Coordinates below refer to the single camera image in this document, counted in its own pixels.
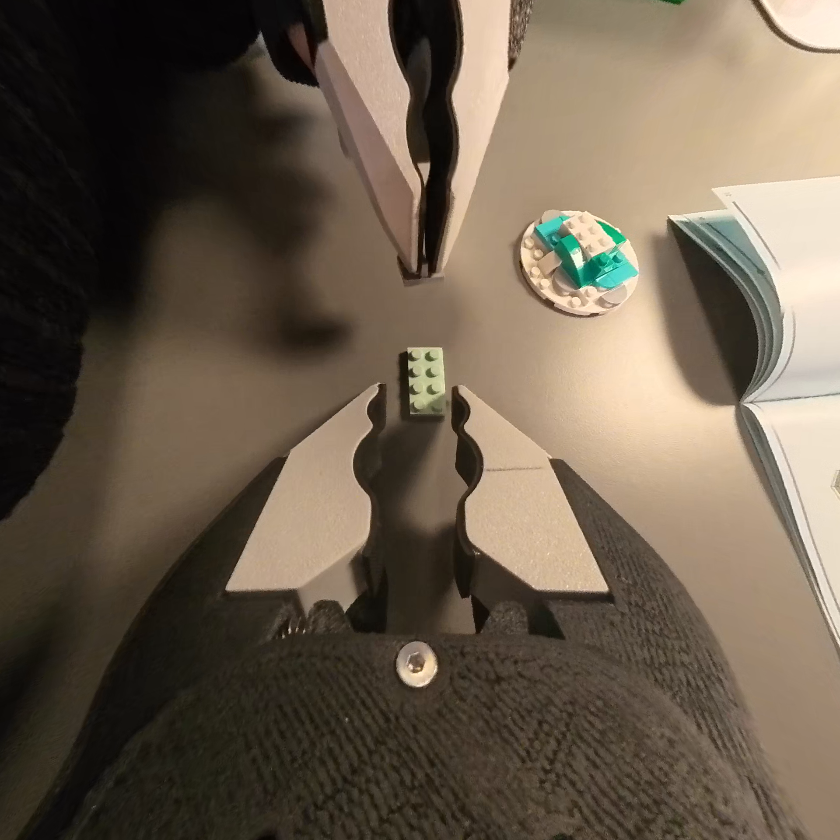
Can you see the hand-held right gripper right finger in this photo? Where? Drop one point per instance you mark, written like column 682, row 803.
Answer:
column 525, row 518

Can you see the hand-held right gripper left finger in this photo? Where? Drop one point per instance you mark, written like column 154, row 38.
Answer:
column 308, row 518

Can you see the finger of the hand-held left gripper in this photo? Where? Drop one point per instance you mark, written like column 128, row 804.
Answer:
column 476, row 111
column 367, row 118

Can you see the light green lego brick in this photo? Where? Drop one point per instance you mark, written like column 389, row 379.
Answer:
column 426, row 387

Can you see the round white teal lego build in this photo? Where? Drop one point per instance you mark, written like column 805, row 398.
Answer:
column 577, row 262

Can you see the white rounded object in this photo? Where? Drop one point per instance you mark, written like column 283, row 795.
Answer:
column 807, row 19

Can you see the open white instruction booklet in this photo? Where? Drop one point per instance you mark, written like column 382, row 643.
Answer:
column 787, row 295

